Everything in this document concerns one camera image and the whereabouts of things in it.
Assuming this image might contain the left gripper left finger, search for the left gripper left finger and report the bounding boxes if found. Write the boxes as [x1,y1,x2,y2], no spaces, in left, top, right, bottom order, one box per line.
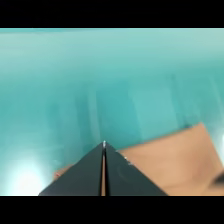
[37,141,105,197]

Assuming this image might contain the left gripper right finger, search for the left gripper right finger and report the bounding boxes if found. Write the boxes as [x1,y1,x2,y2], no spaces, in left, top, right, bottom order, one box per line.
[104,141,168,197]

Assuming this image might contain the orange garment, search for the orange garment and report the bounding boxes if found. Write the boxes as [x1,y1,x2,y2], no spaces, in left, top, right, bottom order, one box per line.
[52,122,224,197]

